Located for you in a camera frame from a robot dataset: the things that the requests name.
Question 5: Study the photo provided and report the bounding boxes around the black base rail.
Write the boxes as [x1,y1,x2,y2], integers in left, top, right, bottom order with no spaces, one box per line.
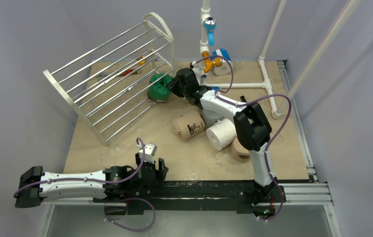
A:
[93,179,287,216]

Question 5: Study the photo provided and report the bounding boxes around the green paper roll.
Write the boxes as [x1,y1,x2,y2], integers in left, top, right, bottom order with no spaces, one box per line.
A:
[147,74,173,103]

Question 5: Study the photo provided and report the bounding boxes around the brown roll with print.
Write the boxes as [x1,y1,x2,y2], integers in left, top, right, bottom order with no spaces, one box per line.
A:
[173,111,205,141]

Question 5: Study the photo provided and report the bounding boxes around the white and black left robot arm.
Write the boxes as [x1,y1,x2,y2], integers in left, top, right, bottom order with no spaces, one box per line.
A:
[13,153,169,208]

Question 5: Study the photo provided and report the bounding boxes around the orange faucet valve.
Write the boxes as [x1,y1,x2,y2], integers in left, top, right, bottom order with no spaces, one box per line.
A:
[201,51,223,73]

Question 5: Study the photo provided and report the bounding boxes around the white metal shelf rack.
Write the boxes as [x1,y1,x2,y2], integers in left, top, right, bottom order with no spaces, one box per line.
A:
[43,12,176,146]

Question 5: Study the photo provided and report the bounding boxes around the blue white packaged roll front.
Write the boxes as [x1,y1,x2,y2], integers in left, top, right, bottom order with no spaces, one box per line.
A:
[210,86,221,91]

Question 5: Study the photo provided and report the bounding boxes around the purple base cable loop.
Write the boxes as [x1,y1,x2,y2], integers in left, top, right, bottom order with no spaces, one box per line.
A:
[104,197,156,233]

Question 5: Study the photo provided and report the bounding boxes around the white pvc pipe frame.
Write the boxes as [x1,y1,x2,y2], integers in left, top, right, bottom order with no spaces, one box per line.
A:
[199,0,361,119]

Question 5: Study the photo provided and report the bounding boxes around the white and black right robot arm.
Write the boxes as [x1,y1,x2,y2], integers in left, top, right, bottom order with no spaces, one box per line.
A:
[167,68,285,204]

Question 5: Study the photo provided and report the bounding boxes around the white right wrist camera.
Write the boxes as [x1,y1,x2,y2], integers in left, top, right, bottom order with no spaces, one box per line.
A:
[190,61,207,86]

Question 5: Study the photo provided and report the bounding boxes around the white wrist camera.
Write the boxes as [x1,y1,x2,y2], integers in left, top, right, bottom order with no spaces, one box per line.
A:
[138,143,157,163]
[190,61,207,86]

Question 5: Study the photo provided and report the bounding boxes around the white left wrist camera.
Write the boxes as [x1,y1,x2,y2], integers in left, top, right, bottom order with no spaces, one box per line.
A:
[138,143,157,163]

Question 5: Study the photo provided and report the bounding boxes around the blue faucet valve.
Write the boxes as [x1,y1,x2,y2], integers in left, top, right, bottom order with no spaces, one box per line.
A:
[203,17,217,46]

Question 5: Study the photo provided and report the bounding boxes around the unwrapped white paper roll lying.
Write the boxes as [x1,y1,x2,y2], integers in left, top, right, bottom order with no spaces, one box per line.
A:
[206,118,236,151]

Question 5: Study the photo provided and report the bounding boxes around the black screwdriver tool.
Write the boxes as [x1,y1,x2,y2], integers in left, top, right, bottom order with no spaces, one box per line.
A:
[240,96,247,103]

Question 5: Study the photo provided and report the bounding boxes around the yellow tape measure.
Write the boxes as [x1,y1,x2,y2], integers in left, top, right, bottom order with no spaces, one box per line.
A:
[137,55,146,66]

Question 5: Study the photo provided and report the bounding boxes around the red handled pliers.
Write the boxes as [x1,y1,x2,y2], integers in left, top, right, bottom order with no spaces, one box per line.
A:
[96,69,142,81]

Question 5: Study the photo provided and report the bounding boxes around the grey paper roll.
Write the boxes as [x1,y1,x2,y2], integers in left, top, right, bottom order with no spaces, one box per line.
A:
[201,109,224,129]

